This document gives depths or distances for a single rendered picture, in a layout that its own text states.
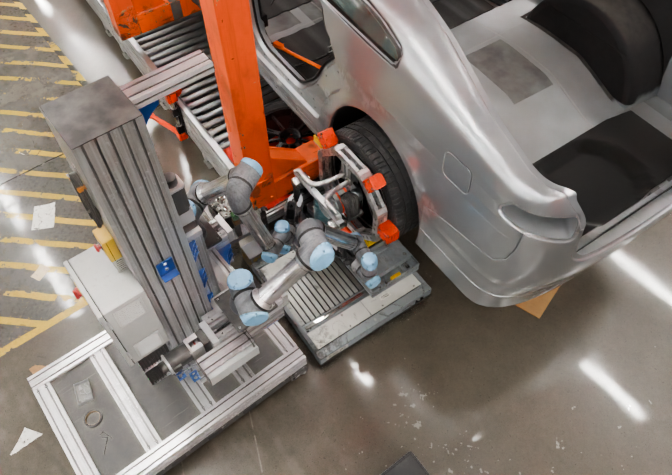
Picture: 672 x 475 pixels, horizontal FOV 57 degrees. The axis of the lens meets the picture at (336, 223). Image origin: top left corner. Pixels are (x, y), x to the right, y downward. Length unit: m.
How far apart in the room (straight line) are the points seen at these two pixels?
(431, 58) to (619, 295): 2.25
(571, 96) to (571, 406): 1.75
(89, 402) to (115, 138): 1.90
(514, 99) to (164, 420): 2.57
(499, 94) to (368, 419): 1.95
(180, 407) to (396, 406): 1.18
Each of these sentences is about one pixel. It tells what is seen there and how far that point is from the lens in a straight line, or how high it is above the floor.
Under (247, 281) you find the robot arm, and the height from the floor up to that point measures 1.05.
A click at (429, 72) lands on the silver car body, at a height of 1.75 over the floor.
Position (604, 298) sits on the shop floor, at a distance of 4.26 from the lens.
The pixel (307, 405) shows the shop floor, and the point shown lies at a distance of 3.66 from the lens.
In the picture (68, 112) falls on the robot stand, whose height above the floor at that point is 2.03.
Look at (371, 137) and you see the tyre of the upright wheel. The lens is 3.14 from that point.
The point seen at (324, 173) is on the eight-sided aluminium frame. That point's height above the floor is 0.80.
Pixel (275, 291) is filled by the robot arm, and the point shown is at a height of 1.11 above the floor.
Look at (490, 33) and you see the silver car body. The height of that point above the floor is 1.03.
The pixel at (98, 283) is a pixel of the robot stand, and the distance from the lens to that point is 2.75.
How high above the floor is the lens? 3.44
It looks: 54 degrees down
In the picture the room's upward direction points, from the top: 1 degrees counter-clockwise
